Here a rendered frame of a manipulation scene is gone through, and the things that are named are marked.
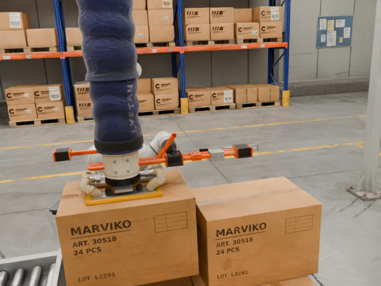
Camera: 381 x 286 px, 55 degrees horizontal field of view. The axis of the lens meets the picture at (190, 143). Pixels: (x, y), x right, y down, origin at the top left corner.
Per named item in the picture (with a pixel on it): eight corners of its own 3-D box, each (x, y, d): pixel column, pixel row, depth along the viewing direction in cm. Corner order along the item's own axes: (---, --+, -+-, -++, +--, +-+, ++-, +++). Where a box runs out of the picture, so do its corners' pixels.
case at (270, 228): (208, 295, 180) (206, 221, 169) (189, 251, 218) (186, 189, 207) (318, 273, 193) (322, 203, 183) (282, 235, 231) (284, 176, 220)
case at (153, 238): (68, 298, 164) (55, 216, 153) (75, 249, 202) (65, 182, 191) (199, 274, 175) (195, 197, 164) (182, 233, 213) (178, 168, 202)
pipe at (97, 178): (85, 197, 162) (83, 185, 161) (88, 177, 186) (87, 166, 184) (161, 188, 168) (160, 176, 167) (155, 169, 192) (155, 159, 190)
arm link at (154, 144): (180, 144, 206) (162, 160, 206) (174, 138, 220) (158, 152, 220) (167, 130, 202) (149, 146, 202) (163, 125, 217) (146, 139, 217)
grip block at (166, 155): (166, 168, 174) (165, 156, 173) (164, 162, 184) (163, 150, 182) (183, 166, 176) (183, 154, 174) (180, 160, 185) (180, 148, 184)
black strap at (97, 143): (93, 154, 159) (92, 145, 158) (96, 140, 181) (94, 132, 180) (145, 148, 163) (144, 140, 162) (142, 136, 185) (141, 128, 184)
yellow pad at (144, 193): (85, 206, 161) (84, 196, 160) (87, 197, 171) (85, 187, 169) (162, 196, 167) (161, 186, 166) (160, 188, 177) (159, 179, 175)
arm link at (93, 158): (80, 178, 247) (77, 147, 240) (101, 169, 261) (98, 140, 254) (97, 184, 239) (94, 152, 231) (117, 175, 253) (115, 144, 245)
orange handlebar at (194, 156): (62, 176, 167) (61, 168, 166) (70, 156, 196) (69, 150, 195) (255, 155, 184) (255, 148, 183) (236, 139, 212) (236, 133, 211)
